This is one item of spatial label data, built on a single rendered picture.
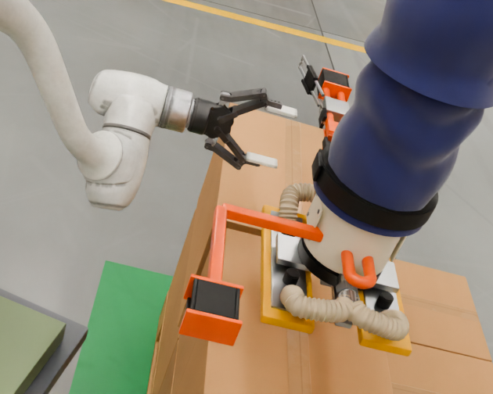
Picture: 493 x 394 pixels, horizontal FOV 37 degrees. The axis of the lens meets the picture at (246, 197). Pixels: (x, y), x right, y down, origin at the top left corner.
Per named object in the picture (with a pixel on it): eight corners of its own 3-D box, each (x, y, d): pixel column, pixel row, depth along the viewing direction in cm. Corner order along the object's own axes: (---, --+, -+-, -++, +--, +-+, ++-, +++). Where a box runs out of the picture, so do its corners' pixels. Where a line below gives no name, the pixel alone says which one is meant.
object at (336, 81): (345, 105, 190) (352, 89, 187) (318, 98, 189) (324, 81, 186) (342, 91, 197) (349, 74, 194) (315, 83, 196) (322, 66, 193)
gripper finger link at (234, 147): (218, 127, 158) (213, 130, 158) (247, 164, 163) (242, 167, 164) (219, 117, 161) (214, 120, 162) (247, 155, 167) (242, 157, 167)
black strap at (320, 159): (440, 244, 130) (450, 227, 127) (314, 211, 126) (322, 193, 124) (419, 172, 148) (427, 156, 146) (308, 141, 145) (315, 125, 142)
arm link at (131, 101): (167, 90, 164) (152, 147, 161) (97, 71, 161) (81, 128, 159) (171, 75, 153) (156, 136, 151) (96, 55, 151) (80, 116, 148)
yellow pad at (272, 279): (311, 335, 135) (321, 316, 132) (259, 323, 134) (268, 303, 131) (304, 221, 163) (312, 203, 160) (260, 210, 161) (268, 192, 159)
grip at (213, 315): (233, 346, 113) (242, 324, 110) (178, 334, 111) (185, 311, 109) (235, 307, 120) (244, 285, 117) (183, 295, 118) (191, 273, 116)
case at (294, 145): (314, 360, 211) (367, 257, 189) (177, 327, 206) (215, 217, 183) (308, 230, 260) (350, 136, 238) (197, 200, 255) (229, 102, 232)
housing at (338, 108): (345, 131, 180) (352, 116, 177) (318, 124, 179) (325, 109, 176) (343, 117, 185) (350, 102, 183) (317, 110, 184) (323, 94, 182)
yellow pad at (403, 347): (408, 358, 138) (420, 340, 135) (358, 346, 137) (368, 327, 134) (385, 242, 166) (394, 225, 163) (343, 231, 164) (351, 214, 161)
